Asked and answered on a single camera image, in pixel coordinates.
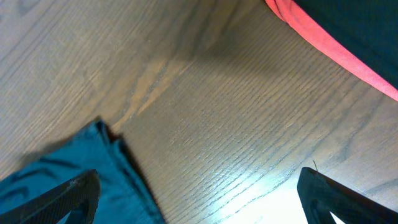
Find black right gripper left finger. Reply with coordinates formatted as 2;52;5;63
1;170;100;224

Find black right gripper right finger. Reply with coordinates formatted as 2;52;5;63
297;167;397;224

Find blue denim shorts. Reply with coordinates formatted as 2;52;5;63
1;120;165;223

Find black garment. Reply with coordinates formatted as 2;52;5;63
295;0;397;88

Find red garment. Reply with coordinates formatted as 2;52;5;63
265;0;397;100

